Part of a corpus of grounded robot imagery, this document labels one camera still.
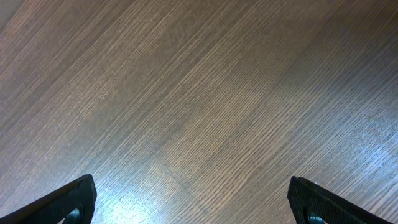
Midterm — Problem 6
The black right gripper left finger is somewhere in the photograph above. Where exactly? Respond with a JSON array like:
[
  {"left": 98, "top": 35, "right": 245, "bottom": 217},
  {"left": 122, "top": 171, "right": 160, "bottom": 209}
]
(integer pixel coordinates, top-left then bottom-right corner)
[{"left": 1, "top": 174, "right": 97, "bottom": 224}]

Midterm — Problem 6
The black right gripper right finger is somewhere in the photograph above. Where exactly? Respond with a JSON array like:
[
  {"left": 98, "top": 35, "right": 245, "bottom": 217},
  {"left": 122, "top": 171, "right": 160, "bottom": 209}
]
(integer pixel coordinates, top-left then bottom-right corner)
[{"left": 287, "top": 176, "right": 391, "bottom": 224}]

